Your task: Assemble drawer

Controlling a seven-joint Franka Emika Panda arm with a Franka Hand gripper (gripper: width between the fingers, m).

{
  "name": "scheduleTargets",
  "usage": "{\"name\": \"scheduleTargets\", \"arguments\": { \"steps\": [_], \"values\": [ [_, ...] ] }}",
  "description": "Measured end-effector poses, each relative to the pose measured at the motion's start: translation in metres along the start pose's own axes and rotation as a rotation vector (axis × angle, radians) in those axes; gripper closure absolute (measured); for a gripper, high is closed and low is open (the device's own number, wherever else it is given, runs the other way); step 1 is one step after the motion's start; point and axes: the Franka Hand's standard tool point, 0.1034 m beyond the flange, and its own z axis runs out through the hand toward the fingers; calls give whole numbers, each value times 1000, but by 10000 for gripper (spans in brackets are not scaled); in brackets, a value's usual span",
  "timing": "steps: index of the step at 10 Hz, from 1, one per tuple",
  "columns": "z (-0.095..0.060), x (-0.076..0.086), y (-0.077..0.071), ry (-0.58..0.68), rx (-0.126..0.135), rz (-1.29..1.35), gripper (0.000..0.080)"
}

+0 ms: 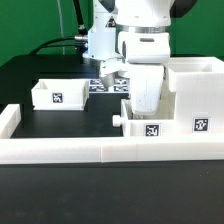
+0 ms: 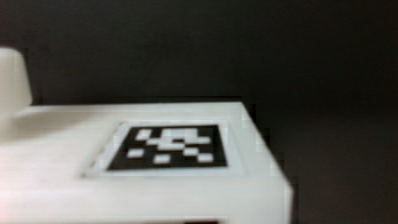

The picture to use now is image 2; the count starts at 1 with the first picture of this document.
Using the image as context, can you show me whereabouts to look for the white front drawer box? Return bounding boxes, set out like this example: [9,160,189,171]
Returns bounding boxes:
[0,47,294,224]

